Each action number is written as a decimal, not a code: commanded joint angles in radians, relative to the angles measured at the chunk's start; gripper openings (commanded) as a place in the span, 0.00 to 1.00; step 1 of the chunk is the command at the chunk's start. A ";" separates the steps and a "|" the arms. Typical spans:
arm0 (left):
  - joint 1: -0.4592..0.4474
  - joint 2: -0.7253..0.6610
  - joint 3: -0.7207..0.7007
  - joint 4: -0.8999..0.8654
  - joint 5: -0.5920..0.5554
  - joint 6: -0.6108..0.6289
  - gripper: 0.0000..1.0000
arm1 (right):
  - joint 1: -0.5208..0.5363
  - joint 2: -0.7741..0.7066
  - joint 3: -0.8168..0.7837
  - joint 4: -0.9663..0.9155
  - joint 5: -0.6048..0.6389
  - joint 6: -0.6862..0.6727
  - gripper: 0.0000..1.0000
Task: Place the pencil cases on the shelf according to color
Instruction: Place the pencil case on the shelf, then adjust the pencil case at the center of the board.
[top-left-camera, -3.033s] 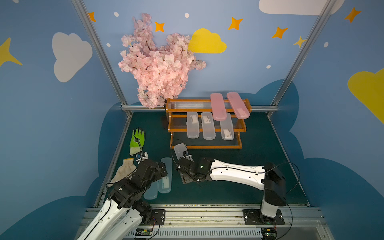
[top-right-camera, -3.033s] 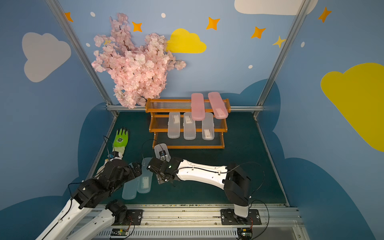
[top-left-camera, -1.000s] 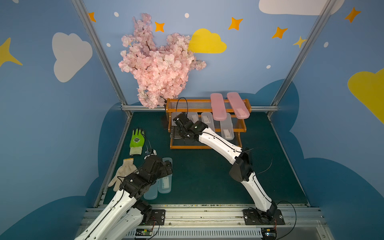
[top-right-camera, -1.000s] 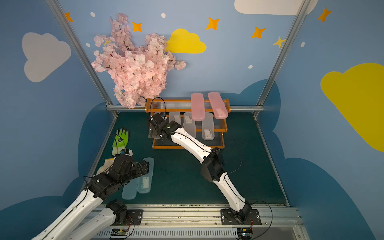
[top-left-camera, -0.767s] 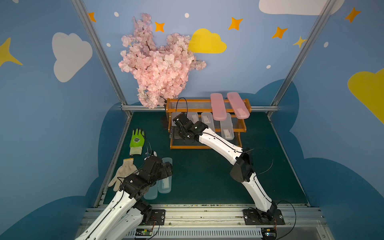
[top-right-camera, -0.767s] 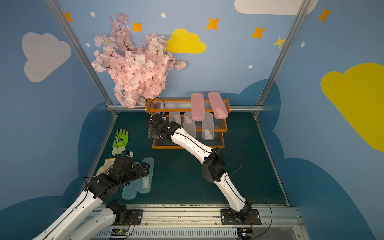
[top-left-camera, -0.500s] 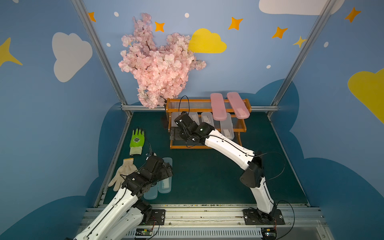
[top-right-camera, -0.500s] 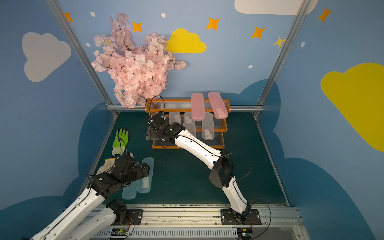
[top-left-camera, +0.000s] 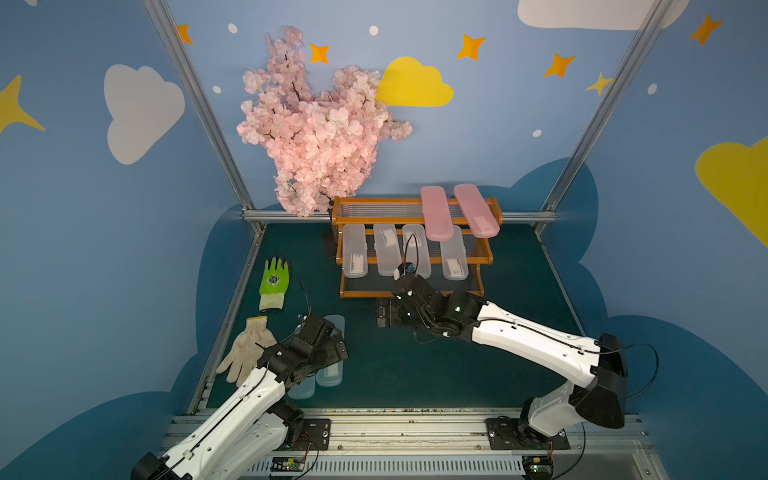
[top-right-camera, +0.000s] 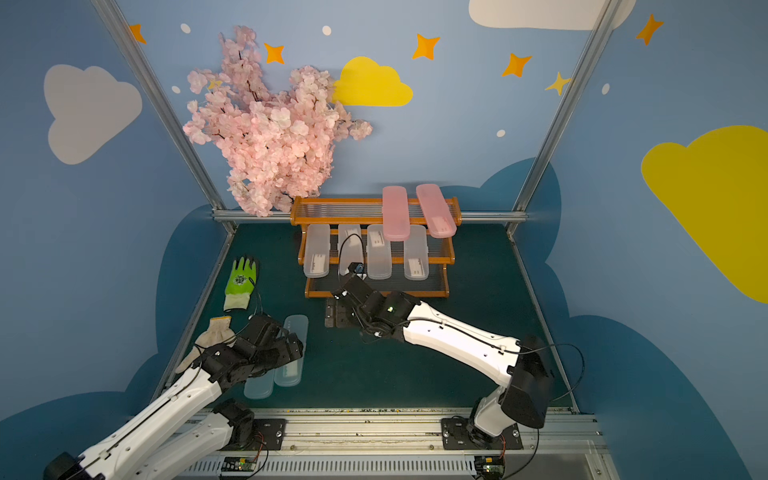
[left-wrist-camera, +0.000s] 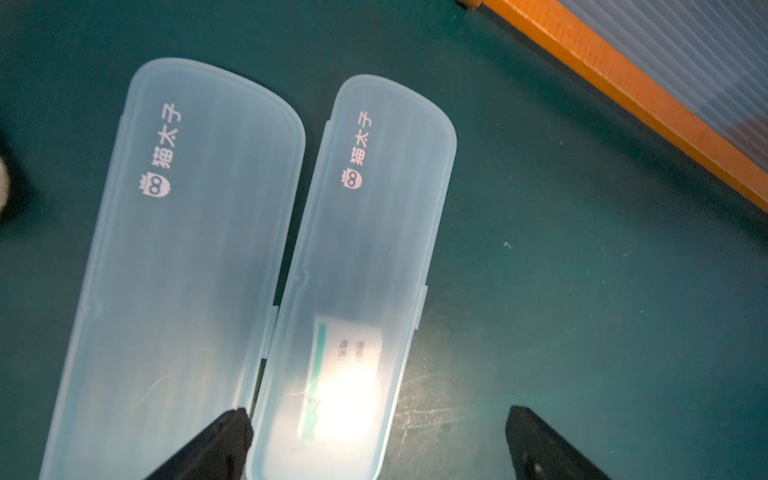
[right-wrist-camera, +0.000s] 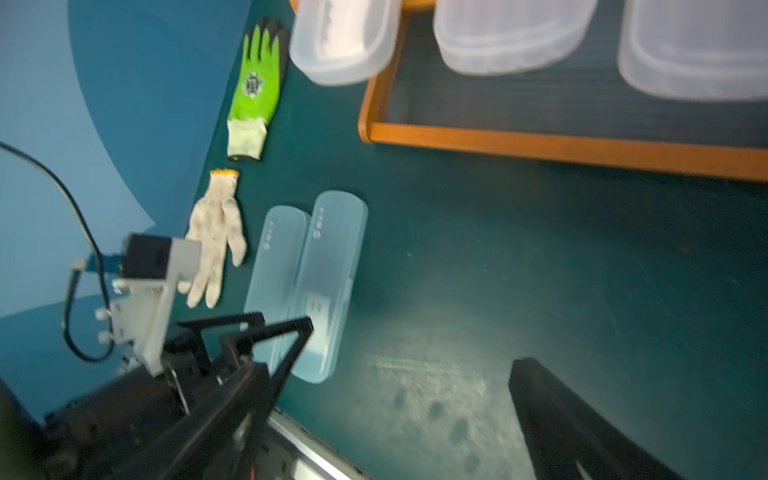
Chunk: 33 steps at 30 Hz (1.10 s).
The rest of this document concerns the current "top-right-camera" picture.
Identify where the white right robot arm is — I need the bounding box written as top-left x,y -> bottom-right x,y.
333,274 -> 555,438

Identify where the left controller board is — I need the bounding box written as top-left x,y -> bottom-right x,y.
220,457 -> 258,475

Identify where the controller board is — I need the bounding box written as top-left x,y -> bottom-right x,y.
220,457 -> 258,475
473,456 -> 506,480

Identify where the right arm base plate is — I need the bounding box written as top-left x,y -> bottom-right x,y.
440,416 -> 523,450

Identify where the right controller board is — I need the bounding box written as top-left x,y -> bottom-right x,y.
473,456 -> 506,480

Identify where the orange three-tier shelf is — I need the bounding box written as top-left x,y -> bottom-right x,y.
290,198 -> 456,298

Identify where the white cotton glove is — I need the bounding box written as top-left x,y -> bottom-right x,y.
174,316 -> 235,374

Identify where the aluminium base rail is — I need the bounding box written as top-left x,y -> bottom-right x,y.
180,408 -> 619,479

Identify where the pink cherry blossom tree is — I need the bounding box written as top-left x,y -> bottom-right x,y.
183,26 -> 373,217

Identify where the pink pencil case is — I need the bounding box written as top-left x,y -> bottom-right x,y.
416,184 -> 457,239
381,186 -> 410,242

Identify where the clear pencil case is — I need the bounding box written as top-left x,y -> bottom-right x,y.
303,224 -> 331,279
403,225 -> 429,281
338,224 -> 364,276
366,224 -> 392,280

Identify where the green work glove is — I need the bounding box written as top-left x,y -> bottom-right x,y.
223,256 -> 259,311

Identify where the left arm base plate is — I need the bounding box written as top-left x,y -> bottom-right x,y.
224,418 -> 287,451

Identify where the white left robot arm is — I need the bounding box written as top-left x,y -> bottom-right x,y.
43,315 -> 304,479

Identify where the blue pencil case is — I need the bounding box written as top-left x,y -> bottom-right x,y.
274,314 -> 309,388
243,370 -> 275,400

